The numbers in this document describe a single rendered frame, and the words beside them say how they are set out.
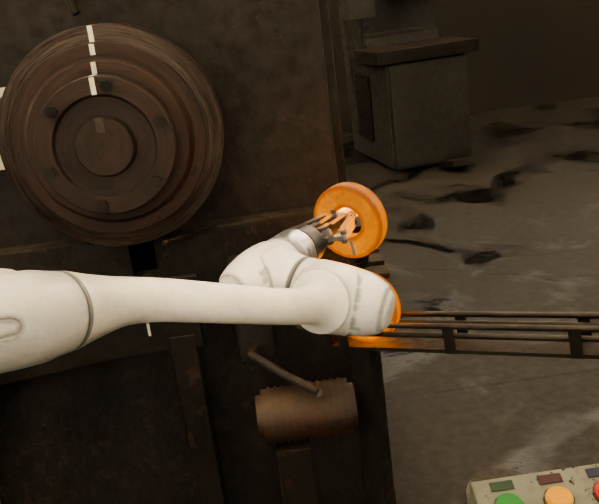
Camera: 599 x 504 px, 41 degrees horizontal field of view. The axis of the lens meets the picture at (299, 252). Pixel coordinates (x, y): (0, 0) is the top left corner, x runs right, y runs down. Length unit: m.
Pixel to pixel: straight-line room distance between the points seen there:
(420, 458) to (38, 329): 1.73
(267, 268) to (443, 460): 1.29
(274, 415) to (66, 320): 0.90
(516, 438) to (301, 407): 0.97
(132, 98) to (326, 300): 0.64
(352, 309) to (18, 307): 0.54
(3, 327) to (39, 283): 0.07
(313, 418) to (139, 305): 0.79
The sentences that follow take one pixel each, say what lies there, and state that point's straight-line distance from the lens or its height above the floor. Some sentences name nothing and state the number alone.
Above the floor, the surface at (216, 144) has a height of 1.08.
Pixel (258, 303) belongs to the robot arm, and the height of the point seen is 0.95.
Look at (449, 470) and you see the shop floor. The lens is 2.42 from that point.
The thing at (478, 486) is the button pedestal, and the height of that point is 0.61.
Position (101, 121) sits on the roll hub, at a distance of 1.64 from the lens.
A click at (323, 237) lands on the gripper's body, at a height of 0.93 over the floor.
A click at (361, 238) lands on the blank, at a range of 1.61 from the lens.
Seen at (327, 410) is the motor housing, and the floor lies 0.50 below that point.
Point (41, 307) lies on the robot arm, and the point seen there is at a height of 1.07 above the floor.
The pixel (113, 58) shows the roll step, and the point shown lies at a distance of 1.68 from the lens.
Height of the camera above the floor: 1.36
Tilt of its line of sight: 18 degrees down
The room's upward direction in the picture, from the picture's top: 7 degrees counter-clockwise
